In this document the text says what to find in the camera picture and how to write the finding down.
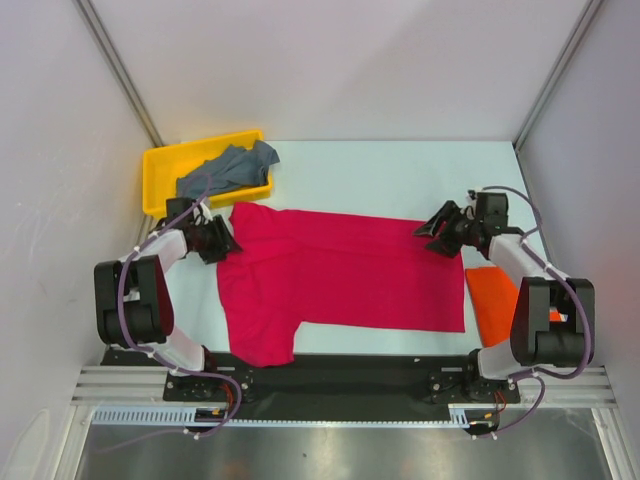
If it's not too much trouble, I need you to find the pink t-shirt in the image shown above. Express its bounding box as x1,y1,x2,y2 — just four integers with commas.
217,203,465,367

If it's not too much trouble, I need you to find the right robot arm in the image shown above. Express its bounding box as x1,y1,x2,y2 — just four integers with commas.
414,191,595,404

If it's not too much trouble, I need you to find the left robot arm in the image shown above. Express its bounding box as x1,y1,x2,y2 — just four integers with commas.
93,197,241,400

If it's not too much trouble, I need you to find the folded orange t-shirt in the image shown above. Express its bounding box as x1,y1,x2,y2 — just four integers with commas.
465,266,518,347

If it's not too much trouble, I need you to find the grey t-shirt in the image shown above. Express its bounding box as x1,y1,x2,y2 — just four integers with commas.
176,140,280,199

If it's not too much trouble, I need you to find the yellow plastic bin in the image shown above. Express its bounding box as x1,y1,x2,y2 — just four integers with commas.
142,130,280,220

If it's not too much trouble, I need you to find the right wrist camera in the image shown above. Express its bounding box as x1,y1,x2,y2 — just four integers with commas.
468,190,509,231

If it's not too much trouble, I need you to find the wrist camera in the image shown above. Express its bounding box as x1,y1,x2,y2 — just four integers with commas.
468,190,509,231
165,197,211,229

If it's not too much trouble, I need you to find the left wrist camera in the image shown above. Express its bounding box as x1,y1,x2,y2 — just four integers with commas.
165,197,211,229

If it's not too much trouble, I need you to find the aluminium frame rail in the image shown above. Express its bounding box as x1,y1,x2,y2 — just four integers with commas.
71,366,617,408

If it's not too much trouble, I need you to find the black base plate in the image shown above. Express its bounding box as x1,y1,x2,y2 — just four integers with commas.
163,354,520,423

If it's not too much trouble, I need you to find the grey slotted cable duct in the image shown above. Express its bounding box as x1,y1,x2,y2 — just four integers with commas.
92,406,469,429

